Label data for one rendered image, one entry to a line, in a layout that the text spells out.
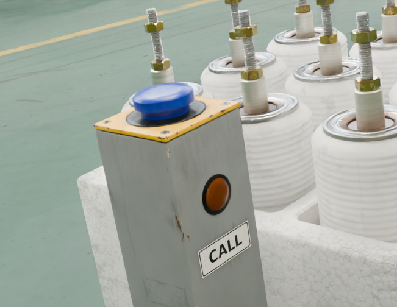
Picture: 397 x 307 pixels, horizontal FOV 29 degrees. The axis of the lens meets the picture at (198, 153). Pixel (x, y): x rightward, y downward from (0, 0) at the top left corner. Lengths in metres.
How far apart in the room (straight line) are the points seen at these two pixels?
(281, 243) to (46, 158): 0.88
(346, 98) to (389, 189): 0.17
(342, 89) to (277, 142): 0.11
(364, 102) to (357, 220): 0.09
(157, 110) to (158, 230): 0.08
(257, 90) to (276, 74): 0.15
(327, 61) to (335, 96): 0.04
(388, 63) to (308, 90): 0.12
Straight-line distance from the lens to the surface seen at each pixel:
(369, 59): 0.60
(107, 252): 0.82
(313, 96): 0.74
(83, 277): 0.99
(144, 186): 0.49
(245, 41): 0.67
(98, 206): 0.79
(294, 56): 0.90
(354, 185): 0.59
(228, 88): 0.81
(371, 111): 0.61
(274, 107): 0.69
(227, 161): 0.50
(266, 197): 0.67
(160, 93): 0.49
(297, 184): 0.67
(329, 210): 0.62
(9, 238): 1.15
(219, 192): 0.49
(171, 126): 0.48
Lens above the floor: 0.46
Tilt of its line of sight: 21 degrees down
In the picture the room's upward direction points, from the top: 9 degrees counter-clockwise
